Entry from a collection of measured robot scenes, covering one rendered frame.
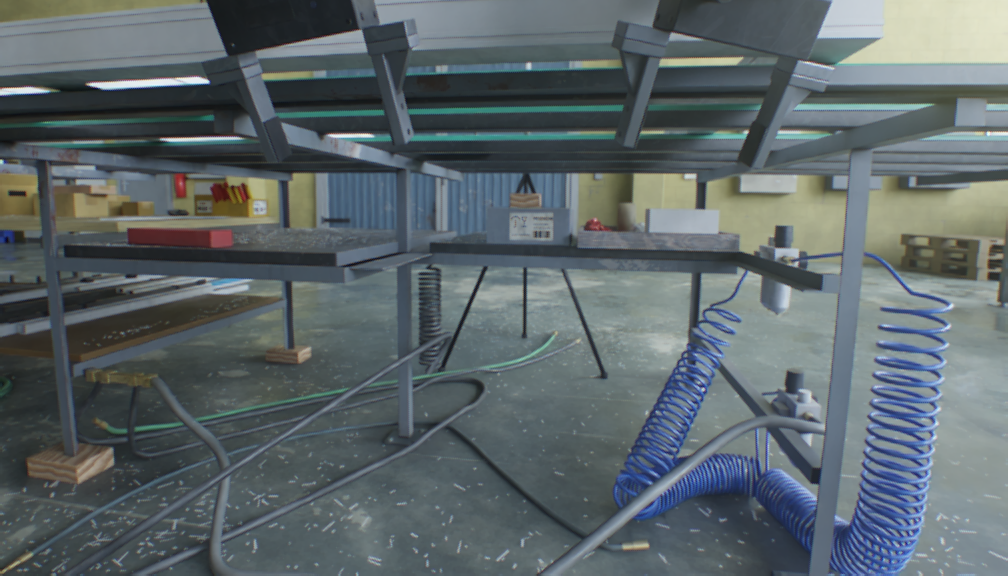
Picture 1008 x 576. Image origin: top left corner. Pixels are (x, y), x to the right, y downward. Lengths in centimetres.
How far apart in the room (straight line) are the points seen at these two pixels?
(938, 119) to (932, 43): 789
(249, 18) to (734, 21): 40
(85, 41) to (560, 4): 61
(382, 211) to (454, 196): 116
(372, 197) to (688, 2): 739
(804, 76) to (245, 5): 49
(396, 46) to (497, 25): 16
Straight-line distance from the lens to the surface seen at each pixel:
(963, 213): 870
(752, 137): 55
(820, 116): 93
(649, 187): 679
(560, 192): 708
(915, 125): 82
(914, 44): 856
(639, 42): 46
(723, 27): 48
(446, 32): 59
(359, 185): 785
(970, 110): 77
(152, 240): 145
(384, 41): 46
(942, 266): 745
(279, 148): 54
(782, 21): 50
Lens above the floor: 69
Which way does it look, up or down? 6 degrees down
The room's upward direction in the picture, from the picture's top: 1 degrees clockwise
